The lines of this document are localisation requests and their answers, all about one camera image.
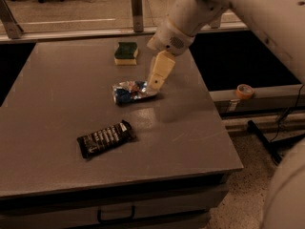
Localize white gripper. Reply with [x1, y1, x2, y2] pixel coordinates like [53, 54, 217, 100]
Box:
[147, 16, 194, 91]

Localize crushed redbull can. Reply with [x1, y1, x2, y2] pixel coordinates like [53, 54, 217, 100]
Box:
[112, 81, 157, 105]

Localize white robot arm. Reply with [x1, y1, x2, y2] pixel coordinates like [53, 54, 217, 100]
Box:
[148, 0, 305, 229]

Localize green yellow sponge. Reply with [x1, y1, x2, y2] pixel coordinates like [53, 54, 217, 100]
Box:
[114, 42, 138, 66]

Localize black snack bar wrapper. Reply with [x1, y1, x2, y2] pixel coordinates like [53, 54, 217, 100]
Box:
[77, 120, 136, 159]

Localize orange tape roll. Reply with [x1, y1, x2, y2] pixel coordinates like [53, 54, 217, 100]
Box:
[235, 84, 254, 99]

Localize black stand leg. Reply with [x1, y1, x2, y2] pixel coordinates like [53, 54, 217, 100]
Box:
[248, 120, 305, 165]

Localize grey table drawer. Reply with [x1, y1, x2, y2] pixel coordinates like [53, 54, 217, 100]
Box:
[0, 184, 228, 229]

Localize middle metal glass bracket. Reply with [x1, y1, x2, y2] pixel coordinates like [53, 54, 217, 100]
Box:
[131, 0, 144, 32]

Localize metal glass bracket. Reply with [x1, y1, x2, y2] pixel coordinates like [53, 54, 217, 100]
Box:
[209, 16, 221, 29]
[0, 0, 24, 39]
[131, 0, 144, 32]

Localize right metal glass bracket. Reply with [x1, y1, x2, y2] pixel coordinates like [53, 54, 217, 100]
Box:
[209, 16, 221, 29]

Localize black cable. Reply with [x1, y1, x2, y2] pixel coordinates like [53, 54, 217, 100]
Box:
[270, 83, 305, 143]

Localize left metal glass bracket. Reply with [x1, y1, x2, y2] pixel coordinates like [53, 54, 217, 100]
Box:
[0, 0, 24, 39]

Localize black drawer handle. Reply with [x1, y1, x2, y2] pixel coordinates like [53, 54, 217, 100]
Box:
[96, 205, 135, 224]

